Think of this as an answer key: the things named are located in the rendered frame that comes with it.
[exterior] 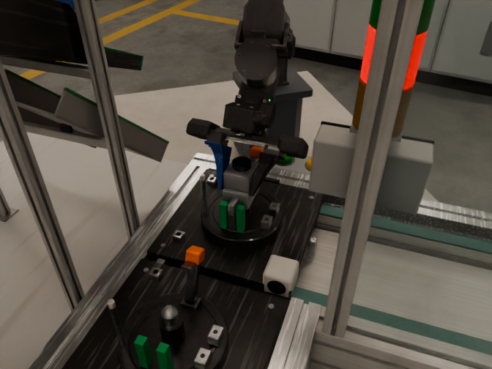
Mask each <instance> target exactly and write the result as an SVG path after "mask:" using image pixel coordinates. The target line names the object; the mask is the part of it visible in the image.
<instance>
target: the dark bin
mask: <svg viewBox="0 0 492 369"><path fill-rule="evenodd" d="M104 49H105V55H106V59H107V63H108V66H109V67H115V68H122V69H128V70H141V69H142V65H143V60H144V57H143V56H141V55H138V54H134V53H128V52H125V51H120V50H117V49H113V48H107V47H104ZM0 54H2V55H9V56H21V57H27V58H34V59H46V60H53V61H59V62H71V63H78V64H88V63H87V60H86V54H85V50H84V46H83V41H82V37H81V32H80V28H79V25H78V19H77V15H76V13H75V11H74V10H73V9H72V7H71V6H70V5H69V4H67V3H64V2H60V1H56V0H0Z"/></svg>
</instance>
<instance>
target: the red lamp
mask: <svg viewBox="0 0 492 369"><path fill-rule="evenodd" d="M375 37H376V29H374V28H373V27H372V26H371V25H370V24H369V25H368V33H367V37H366V42H365V50H364V55H363V60H362V67H361V72H360V78H361V79H362V81H363V82H364V83H366V84H367V81H368V73H369V69H370V62H371V57H372V53H373V46H374V41H375Z"/></svg>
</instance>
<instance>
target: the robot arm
mask: <svg viewBox="0 0 492 369"><path fill-rule="evenodd" d="M295 42H296V37H295V36H294V34H293V30H292V29H291V28H290V17H289V16H288V14H287V13H286V11H285V7H284V5H283V0H248V1H247V3H246V4H245V6H244V14H243V20H240V21H239V26H238V30H237V33H236V40H235V44H234V48H235V50H236V54H235V58H234V60H235V65H236V68H237V71H238V73H239V75H240V77H241V83H240V87H239V93H238V95H236V97H235V102H231V103H229V104H226V105H225V113H224V118H223V127H225V128H228V129H230V130H228V129H224V128H221V127H220V126H219V125H217V124H215V123H213V122H210V121H207V120H203V119H195V118H192V119H191V120H190V121H189V122H188V124H187V129H186V133H187V134H188V135H191V136H194V137H196V138H200V139H204V140H206V141H204V143H205V144H207V145H209V147H211V149H212V152H213V155H214V157H215V163H216V169H217V180H218V187H219V189H220V190H222V189H223V188H224V183H223V173H224V171H225V170H226V169H227V167H228V165H229V161H230V157H231V150H232V148H231V147H230V146H227V145H228V142H229V141H233V142H237V143H241V144H248V145H252V146H259V147H264V149H265V152H260V153H259V161H258V166H257V169H256V173H255V176H254V179H253V183H252V185H251V189H250V196H254V195H255V194H256V191H257V190H258V188H259V187H260V185H261V183H262V182H263V181H264V179H265V177H266V176H267V174H268V173H269V172H270V171H271V170H272V168H273V167H274V166H275V164H276V163H277V162H280V161H281V160H282V161H284V160H285V158H284V154H286V155H287V156H289V157H296V158H300V159H305V158H306V157H307V154H308V144H307V142H306V141H305V140H304V139H303V138H298V137H294V136H290V135H281V136H280V137H279V139H278V138H271V137H267V136H268V128H270V127H271V126H272V125H273V124H274V120H275V107H276V105H273V104H274V101H275V94H276V90H277V87H278V86H285V85H289V81H288V80H287V67H288V59H291V57H293V56H294V54H295ZM240 133H241V134H245V135H244V136H242V135H237V134H240ZM252 135H253V136H257V137H260V139H257V138H252Z"/></svg>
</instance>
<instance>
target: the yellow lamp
mask: <svg viewBox="0 0 492 369"><path fill-rule="evenodd" d="M366 86H367V84H366V83H364V82H363V81H362V79H361V78H360V77H359V85H358V90H357V98H356V102H355V107H354V115H353V119H352V124H353V126H354V127H355V128H356V129H357V130H358V129H359V122H360V118H361V113H362V106H363V102H364V97H365V90H366Z"/></svg>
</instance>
